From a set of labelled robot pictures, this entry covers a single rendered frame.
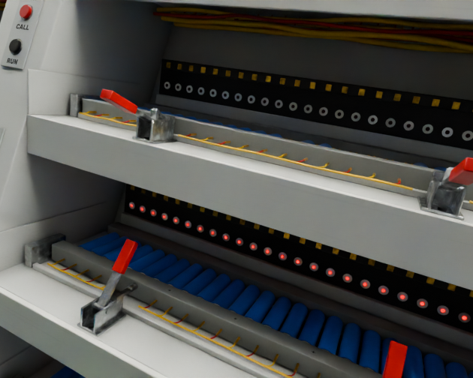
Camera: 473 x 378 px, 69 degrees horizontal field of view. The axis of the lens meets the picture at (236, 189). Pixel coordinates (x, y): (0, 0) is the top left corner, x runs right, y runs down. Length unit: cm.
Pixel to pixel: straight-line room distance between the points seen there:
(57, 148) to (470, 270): 40
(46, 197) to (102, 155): 15
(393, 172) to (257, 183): 12
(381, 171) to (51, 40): 39
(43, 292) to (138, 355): 15
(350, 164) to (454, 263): 11
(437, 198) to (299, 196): 11
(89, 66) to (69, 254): 25
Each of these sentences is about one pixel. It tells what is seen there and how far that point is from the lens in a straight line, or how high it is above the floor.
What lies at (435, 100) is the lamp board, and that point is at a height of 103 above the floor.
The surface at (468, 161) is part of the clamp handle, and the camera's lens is 23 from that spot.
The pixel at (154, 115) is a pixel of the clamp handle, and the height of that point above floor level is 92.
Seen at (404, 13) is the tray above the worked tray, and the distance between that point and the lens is 34.
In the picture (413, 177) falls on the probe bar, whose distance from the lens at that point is 33.
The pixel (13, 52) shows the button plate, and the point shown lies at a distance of 52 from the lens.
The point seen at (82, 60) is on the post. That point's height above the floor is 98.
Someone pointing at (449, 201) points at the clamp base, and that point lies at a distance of 32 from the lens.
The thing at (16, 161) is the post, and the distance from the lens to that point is 47.
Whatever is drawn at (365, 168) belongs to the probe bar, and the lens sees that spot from 33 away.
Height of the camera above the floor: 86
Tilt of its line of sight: 1 degrees up
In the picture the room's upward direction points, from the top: 16 degrees clockwise
